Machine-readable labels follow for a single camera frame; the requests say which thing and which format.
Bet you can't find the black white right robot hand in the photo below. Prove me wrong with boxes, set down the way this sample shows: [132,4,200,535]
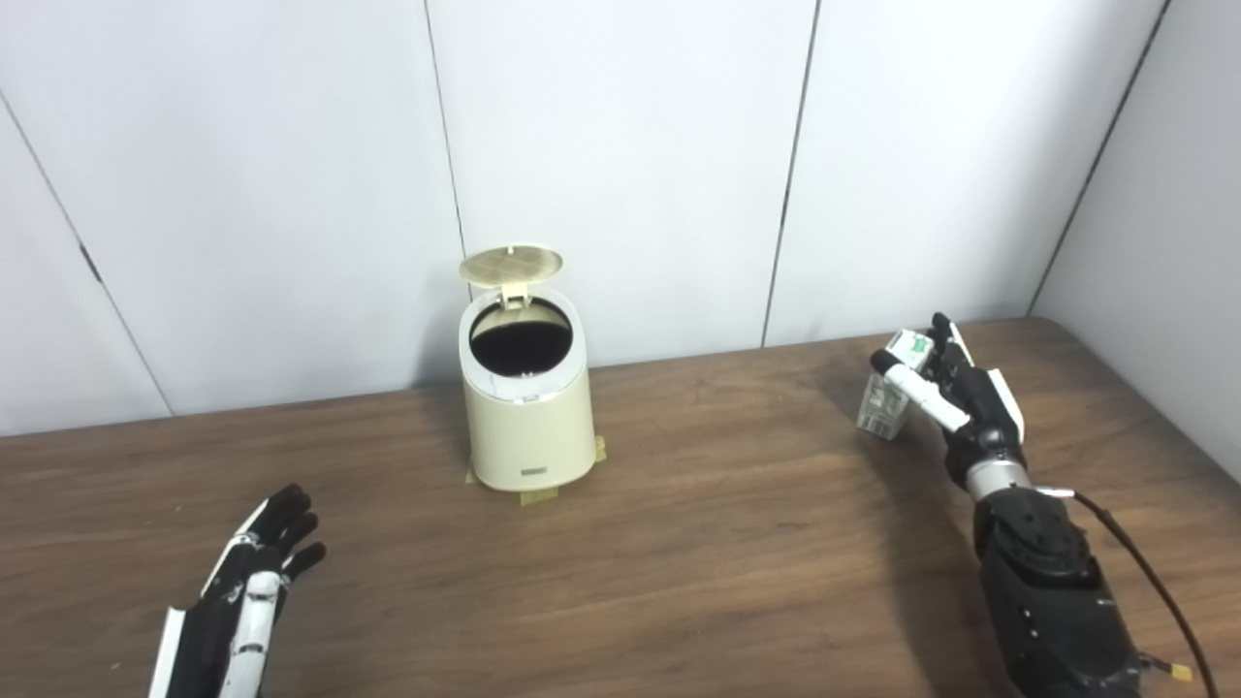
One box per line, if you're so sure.
[870,312,1027,491]

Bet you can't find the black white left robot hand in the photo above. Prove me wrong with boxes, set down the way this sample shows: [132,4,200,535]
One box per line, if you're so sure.
[147,484,328,698]

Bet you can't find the green white milk carton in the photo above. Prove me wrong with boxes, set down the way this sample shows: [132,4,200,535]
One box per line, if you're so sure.
[855,329,937,442]

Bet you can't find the cream round bin lid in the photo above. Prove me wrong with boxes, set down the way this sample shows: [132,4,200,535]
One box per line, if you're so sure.
[459,243,564,311]

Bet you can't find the cream-colored bin body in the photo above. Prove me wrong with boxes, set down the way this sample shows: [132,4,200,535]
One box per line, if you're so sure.
[458,286,597,492]

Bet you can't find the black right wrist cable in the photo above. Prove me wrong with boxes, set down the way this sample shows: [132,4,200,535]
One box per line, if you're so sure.
[1037,485,1218,698]

